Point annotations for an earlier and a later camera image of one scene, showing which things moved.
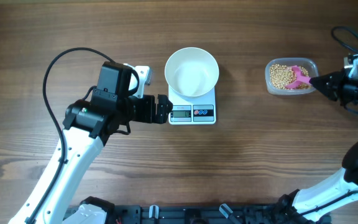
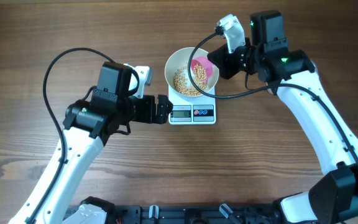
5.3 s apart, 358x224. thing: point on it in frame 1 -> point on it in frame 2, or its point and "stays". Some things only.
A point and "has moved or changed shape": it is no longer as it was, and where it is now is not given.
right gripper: [333, 89] -> [222, 60]
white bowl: [191, 71] stays
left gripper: [148, 115] stays
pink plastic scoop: [299, 78] has moved or changed shape
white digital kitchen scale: [198, 110] stays
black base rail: [143, 214] stays
